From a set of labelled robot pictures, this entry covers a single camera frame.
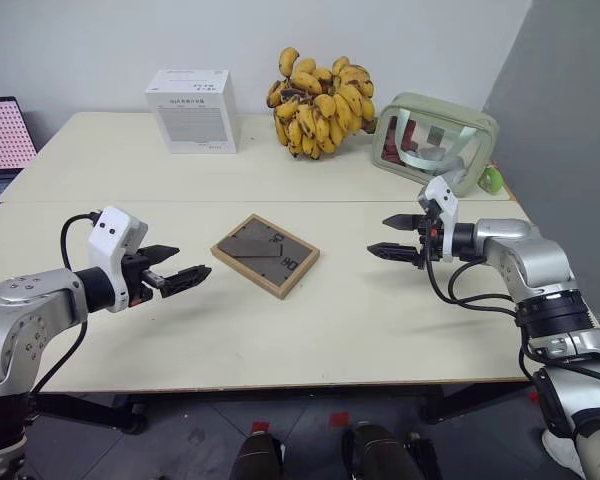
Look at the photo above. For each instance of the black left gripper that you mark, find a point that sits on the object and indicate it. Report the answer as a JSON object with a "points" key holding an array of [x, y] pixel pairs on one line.
{"points": [[136, 280]]}

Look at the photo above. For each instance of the white printed cardboard box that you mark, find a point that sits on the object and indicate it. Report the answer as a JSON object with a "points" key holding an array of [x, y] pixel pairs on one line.
{"points": [[195, 115]]}

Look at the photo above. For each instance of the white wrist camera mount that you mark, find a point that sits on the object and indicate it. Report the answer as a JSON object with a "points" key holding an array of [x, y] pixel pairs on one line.
{"points": [[111, 227], [447, 197]]}

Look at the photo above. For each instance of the green transparent zip pouch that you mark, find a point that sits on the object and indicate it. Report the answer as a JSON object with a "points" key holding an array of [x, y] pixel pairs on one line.
{"points": [[432, 135]]}

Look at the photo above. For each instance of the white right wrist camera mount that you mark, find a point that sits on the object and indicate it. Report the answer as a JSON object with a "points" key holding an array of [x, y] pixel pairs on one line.
{"points": [[447, 197]]}

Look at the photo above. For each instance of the wooden framed dark board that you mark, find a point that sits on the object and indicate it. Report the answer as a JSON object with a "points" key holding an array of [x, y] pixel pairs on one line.
{"points": [[265, 255]]}

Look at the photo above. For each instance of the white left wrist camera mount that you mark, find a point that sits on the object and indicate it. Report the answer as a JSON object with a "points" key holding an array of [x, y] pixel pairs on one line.
{"points": [[111, 227]]}

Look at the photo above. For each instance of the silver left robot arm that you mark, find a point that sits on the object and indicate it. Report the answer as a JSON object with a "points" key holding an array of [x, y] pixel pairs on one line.
{"points": [[30, 295]]}

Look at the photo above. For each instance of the yellow banana bunch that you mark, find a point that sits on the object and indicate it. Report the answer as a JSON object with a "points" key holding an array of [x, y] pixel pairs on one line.
{"points": [[320, 115]]}

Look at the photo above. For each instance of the small green charm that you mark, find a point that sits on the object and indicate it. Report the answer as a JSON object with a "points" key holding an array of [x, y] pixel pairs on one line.
{"points": [[492, 179]]}

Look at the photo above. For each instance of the dark rounded shape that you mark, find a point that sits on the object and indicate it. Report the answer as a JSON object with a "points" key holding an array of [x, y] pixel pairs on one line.
{"points": [[257, 457], [380, 452]]}

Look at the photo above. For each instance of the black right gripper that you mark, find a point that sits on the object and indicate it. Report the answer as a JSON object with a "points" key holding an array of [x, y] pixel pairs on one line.
{"points": [[431, 240]]}

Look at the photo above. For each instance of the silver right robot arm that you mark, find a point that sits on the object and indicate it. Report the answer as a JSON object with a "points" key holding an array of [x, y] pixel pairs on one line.
{"points": [[530, 250]]}

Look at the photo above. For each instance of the grey laptop with pink screen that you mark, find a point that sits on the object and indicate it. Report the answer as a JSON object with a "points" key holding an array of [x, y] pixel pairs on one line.
{"points": [[0, 130]]}

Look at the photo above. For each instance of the red packaged item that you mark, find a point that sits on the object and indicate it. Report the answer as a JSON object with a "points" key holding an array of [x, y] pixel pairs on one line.
{"points": [[391, 146]]}

